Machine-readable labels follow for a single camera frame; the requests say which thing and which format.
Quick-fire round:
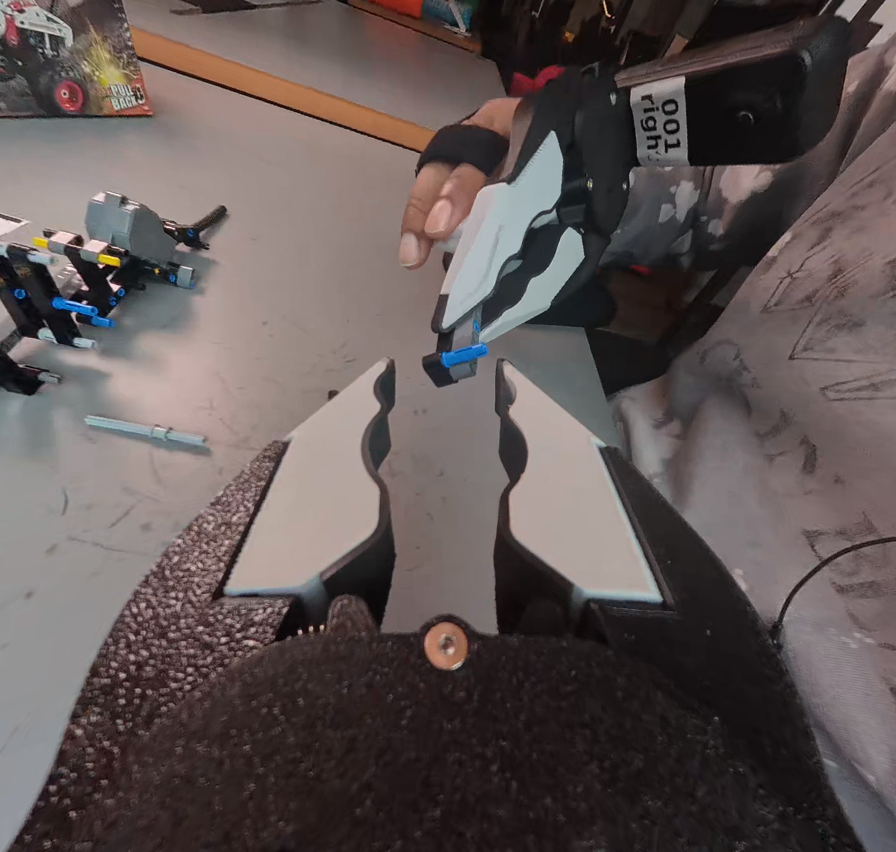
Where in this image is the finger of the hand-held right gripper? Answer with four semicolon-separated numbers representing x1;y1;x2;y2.
430;130;567;338
479;211;589;345

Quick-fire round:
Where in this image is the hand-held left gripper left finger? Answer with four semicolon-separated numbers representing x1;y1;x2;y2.
223;358;397;632

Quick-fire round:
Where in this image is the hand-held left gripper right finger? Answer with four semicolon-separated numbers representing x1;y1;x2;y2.
493;358;665;635

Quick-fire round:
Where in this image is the black connector with blue pin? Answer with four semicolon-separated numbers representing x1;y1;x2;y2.
422;320;490;388

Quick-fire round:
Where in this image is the person's right forearm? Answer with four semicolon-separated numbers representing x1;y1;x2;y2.
601;163;743;271

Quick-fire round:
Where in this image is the grey desk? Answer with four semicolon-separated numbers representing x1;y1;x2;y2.
0;61;624;852

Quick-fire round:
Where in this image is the person's right hand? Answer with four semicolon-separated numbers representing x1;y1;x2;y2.
399;98;525;270

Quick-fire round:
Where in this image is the red plastic chair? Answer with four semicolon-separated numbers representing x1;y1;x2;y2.
510;64;565;97

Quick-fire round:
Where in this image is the light grey axle rod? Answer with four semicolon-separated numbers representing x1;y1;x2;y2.
84;414;207;447

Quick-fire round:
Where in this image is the person's grey printed sweatshirt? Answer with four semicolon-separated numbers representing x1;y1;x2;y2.
609;47;896;852

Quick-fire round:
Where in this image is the grey table with wooden edge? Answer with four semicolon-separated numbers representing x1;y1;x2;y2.
114;0;506;153

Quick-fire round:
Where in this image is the partly built brick truck chassis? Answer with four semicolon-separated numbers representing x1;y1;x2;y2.
0;192;228;398

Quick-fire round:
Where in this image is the monster truck toy box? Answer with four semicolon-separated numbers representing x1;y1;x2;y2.
0;0;154;119

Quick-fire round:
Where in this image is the black clip microphone cable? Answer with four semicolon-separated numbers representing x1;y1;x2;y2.
769;536;896;646

